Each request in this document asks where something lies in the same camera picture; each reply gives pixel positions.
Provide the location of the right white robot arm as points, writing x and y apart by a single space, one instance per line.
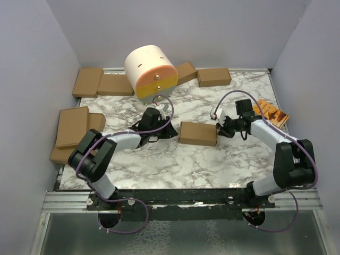
294 161

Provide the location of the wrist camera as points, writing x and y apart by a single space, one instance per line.
218 115
162 108

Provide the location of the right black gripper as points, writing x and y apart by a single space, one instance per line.
222 129

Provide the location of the round pastel drawer cabinet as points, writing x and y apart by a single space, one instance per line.
150 73

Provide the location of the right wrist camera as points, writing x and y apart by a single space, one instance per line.
218 115

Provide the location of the cardboard box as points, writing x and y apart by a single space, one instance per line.
72 126
213 77
87 82
198 134
115 85
60 156
186 73

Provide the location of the orange paperback book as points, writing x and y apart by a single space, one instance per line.
273 114

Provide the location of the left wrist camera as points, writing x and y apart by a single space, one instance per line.
162 108

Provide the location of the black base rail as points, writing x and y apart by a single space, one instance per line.
177 204

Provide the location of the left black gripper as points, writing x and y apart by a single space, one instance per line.
169 132

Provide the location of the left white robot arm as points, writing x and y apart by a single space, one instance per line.
91 157

